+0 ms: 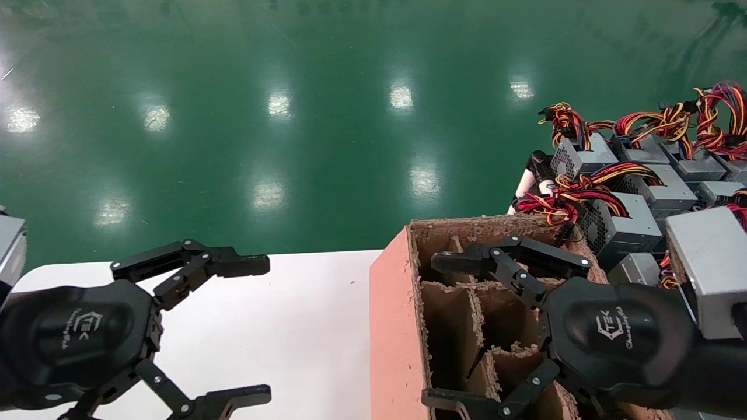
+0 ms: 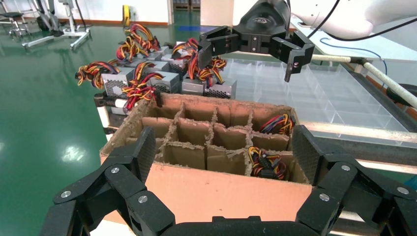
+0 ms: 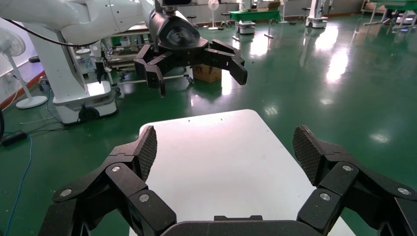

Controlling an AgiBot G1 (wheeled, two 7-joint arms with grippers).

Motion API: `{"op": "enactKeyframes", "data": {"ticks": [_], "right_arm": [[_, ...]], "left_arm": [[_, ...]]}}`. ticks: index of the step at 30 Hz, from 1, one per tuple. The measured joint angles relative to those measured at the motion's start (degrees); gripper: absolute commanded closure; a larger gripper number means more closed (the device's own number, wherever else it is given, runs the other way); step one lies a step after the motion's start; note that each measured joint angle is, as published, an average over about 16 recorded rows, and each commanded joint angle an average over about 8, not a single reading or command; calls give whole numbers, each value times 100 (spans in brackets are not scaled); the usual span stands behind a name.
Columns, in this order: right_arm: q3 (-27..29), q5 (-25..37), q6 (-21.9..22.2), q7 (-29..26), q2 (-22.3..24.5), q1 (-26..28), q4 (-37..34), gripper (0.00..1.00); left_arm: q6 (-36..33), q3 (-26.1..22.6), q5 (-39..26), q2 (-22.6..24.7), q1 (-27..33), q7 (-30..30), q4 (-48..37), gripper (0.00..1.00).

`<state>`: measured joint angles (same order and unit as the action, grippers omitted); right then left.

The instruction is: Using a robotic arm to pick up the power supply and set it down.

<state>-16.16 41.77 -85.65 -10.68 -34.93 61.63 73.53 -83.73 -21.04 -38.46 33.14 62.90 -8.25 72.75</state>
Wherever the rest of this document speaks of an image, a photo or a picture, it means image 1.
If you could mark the brown cardboard box with dividers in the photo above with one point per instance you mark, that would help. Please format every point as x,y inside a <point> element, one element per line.
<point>397,338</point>

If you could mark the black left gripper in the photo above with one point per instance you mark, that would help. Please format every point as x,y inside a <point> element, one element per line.
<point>70,338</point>

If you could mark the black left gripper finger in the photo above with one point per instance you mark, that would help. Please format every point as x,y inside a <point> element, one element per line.
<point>233,401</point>
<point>233,263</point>

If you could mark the grey left wrist box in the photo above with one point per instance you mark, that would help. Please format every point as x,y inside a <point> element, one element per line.
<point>10,251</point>

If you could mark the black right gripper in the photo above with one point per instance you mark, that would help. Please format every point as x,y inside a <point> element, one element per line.
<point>618,338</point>

